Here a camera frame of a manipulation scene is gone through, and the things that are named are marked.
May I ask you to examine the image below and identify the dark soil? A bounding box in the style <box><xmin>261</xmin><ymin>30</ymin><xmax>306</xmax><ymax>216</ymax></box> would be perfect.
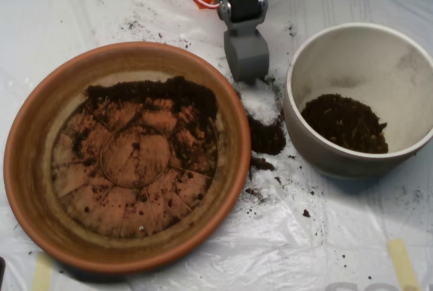
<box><xmin>72</xmin><ymin>74</ymin><xmax>219</xmax><ymax>183</ymax></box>
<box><xmin>300</xmin><ymin>93</ymin><xmax>390</xmax><ymax>155</ymax></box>

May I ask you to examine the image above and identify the spilled soil heap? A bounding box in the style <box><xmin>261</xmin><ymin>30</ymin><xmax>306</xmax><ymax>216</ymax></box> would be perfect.
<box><xmin>233</xmin><ymin>76</ymin><xmax>288</xmax><ymax>174</ymax></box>

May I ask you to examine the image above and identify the white ceramic pot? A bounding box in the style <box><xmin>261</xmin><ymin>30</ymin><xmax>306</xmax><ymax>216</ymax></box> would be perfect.
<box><xmin>283</xmin><ymin>22</ymin><xmax>433</xmax><ymax>180</ymax></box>

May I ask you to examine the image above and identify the terracotta saucer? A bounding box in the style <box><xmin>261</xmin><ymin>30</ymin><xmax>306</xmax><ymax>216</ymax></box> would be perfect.
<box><xmin>3</xmin><ymin>41</ymin><xmax>252</xmax><ymax>275</ymax></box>

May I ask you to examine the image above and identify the clear plastic sheet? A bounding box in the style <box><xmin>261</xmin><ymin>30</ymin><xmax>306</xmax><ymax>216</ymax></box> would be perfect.
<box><xmin>0</xmin><ymin>0</ymin><xmax>433</xmax><ymax>291</ymax></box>

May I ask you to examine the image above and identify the beige masking tape strip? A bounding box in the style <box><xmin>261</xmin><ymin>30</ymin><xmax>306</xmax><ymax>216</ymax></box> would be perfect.
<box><xmin>31</xmin><ymin>252</ymin><xmax>54</xmax><ymax>291</ymax></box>
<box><xmin>388</xmin><ymin>238</ymin><xmax>421</xmax><ymax>291</ymax></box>

